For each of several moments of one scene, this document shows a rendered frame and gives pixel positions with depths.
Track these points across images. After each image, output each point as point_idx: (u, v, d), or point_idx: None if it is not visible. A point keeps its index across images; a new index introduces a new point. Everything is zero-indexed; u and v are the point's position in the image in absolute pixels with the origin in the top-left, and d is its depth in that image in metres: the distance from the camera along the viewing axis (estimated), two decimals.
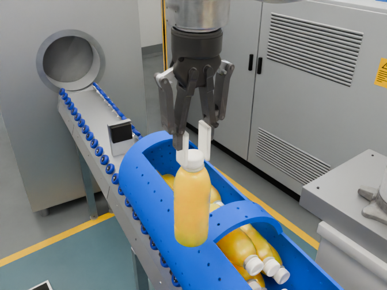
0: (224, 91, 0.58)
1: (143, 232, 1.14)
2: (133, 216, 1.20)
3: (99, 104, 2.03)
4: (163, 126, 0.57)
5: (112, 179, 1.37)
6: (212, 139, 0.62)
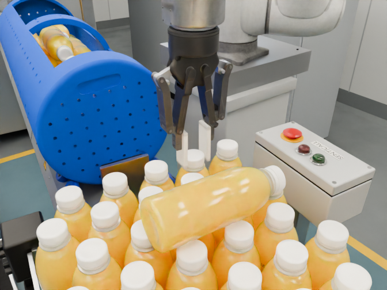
0: (223, 90, 0.58)
1: None
2: None
3: None
4: (162, 126, 0.57)
5: None
6: (213, 139, 0.62)
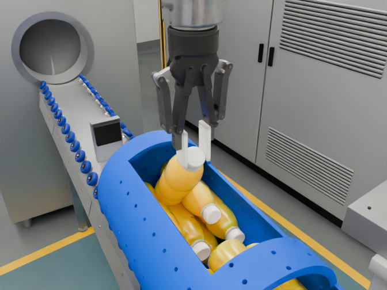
0: (223, 90, 0.58)
1: (131, 268, 0.83)
2: (118, 244, 0.90)
3: (86, 99, 1.72)
4: (162, 126, 0.57)
5: (94, 193, 1.07)
6: (213, 139, 0.62)
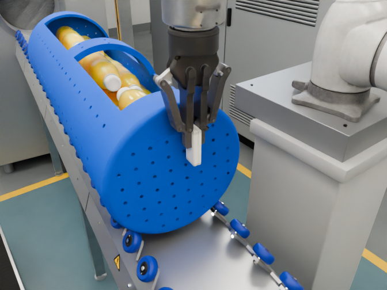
0: None
1: None
2: None
3: None
4: (213, 117, 0.60)
5: None
6: (182, 144, 0.61)
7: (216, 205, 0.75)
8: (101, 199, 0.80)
